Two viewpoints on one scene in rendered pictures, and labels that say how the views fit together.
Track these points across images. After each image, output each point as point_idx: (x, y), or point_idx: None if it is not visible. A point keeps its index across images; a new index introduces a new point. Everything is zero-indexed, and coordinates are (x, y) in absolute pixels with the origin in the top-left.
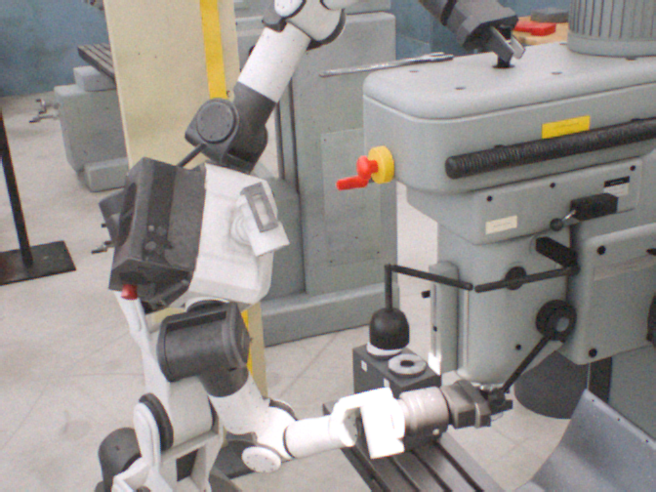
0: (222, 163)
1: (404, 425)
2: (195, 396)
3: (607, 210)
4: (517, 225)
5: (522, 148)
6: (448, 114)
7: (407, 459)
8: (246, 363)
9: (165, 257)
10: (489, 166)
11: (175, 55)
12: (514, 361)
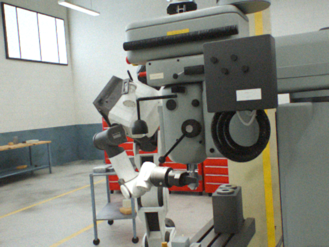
0: (138, 80)
1: (149, 176)
2: (152, 186)
3: (197, 70)
4: (164, 77)
5: (150, 38)
6: (128, 28)
7: (213, 234)
8: (112, 143)
9: (103, 104)
10: (135, 45)
11: None
12: (177, 147)
